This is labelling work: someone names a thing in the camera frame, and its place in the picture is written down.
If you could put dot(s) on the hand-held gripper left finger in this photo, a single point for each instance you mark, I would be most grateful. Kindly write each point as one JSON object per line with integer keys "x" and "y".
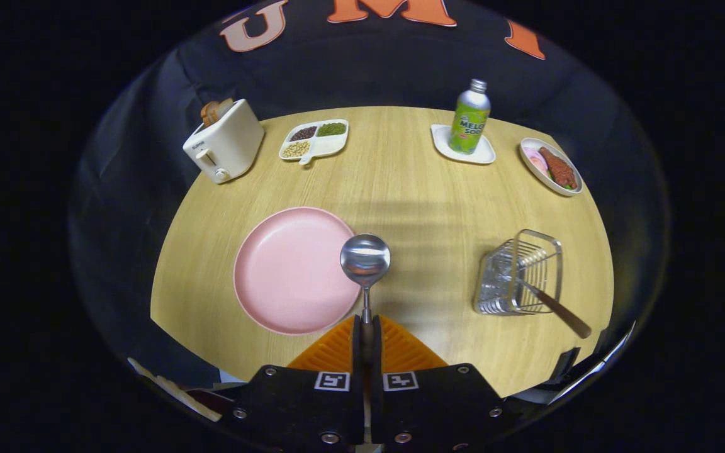
{"x": 299, "y": 409}

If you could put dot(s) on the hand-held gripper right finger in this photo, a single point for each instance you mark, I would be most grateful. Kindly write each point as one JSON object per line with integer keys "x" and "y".
{"x": 438, "y": 409}

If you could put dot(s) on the cream and red object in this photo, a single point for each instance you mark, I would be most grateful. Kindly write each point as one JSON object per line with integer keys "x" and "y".
{"x": 174, "y": 393}

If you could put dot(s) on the pink plate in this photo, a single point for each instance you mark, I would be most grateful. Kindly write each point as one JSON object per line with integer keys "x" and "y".
{"x": 287, "y": 270}

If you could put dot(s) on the white round food plate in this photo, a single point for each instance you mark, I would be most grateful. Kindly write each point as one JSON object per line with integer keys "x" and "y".
{"x": 529, "y": 163}

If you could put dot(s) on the white divided bean dish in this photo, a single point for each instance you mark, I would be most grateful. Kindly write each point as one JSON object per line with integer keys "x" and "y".
{"x": 331, "y": 146}

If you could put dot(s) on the pink ham slices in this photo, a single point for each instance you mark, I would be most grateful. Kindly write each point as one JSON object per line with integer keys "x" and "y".
{"x": 535, "y": 160}

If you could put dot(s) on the red meat piece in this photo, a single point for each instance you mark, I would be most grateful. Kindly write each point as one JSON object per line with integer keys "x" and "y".
{"x": 559, "y": 168}

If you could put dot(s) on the white square coaster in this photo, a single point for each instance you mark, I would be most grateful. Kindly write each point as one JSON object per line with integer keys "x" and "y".
{"x": 441, "y": 138}

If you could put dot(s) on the cream toaster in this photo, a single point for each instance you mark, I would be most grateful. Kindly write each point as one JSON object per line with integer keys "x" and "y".
{"x": 227, "y": 148}

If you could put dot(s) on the green soda bottle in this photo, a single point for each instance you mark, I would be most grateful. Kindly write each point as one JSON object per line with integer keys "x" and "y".
{"x": 469, "y": 119}

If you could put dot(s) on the toasted bread slices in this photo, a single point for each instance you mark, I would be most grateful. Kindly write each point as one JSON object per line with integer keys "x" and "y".
{"x": 216, "y": 110}

